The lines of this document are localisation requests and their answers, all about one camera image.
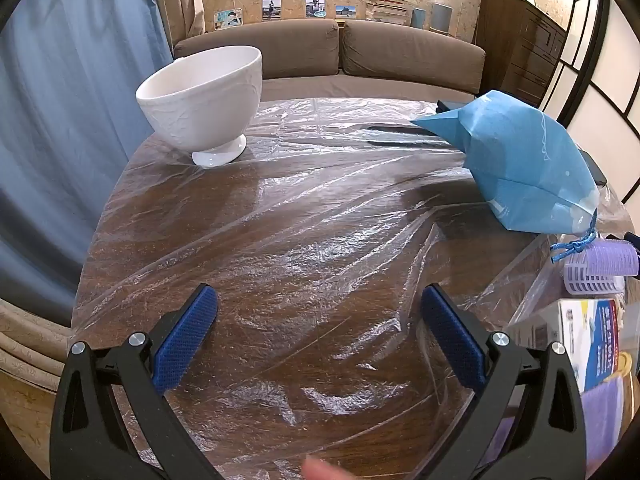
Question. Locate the white and blue box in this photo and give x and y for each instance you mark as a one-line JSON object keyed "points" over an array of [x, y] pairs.
{"points": [[595, 340]]}

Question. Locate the purple hair roller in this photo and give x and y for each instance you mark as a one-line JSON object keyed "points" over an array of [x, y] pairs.
{"points": [[600, 265]]}

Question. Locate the purple cloth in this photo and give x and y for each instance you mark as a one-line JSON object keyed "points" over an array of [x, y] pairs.
{"points": [[605, 420]]}

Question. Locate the brown sofa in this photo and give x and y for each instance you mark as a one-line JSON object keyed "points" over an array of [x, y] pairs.
{"points": [[300, 50]]}

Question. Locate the white ceramic footed bowl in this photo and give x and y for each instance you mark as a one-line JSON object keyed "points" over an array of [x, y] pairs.
{"points": [[200, 95]]}

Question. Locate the beige curtain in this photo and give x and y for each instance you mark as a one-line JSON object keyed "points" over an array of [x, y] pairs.
{"points": [[177, 0]]}

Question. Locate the dark wooden cabinet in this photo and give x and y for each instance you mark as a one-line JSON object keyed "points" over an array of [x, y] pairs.
{"points": [[525, 45]]}

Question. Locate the black framed sliding screen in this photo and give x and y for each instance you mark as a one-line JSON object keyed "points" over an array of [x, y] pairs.
{"points": [[595, 60]]}

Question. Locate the clear plastic table cover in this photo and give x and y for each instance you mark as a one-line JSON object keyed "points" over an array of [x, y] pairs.
{"points": [[300, 240]]}

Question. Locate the large grey-blue canister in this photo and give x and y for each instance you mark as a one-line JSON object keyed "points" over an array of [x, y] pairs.
{"points": [[441, 17]]}

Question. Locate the person's left hand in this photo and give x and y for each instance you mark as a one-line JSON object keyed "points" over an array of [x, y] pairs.
{"points": [[325, 471]]}

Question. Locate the small grey-blue canister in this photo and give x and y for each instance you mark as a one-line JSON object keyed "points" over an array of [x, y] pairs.
{"points": [[418, 18]]}

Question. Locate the stack of books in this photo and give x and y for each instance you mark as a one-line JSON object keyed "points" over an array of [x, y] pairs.
{"points": [[387, 10]]}

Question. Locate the blue curtain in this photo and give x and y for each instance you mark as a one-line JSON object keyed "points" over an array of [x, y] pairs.
{"points": [[65, 110]]}

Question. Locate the wall photo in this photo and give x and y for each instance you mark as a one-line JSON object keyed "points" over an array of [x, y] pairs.
{"points": [[272, 9], [346, 12], [316, 6], [228, 19]]}

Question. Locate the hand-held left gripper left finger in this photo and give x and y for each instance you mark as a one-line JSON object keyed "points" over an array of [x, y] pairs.
{"points": [[185, 340]]}

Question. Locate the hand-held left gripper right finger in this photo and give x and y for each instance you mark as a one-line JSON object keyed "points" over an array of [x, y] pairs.
{"points": [[452, 340]]}

